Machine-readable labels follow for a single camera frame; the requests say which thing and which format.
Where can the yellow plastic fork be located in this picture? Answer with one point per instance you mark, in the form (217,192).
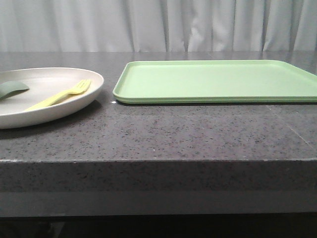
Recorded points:
(79,88)

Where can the cream round plate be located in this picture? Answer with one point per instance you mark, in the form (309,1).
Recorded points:
(44,83)

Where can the light green serving tray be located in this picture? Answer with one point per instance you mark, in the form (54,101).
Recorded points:
(214,81)

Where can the sage green plastic spoon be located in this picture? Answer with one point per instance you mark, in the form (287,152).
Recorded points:
(10,88)

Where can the grey pleated curtain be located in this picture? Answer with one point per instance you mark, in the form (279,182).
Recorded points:
(157,25)

